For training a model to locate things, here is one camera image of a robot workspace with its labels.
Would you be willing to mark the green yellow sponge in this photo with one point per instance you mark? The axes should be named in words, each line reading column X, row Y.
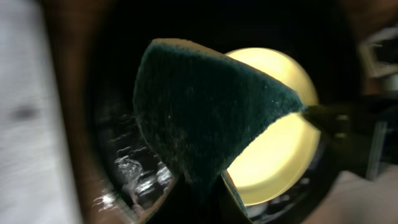
column 199, row 109

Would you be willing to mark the yellow plate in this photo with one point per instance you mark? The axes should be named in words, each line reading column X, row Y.
column 277, row 158

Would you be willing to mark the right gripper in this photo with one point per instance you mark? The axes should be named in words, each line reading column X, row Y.
column 363, row 142

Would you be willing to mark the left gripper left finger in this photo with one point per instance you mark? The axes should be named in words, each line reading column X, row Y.
column 174, row 207

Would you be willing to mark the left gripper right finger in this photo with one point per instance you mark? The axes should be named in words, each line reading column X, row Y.
column 227, row 209

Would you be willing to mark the black rectangular soapy tray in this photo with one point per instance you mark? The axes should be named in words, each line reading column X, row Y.
column 37, row 184

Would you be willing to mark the black round tray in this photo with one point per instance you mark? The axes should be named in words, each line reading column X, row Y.
column 314, row 33

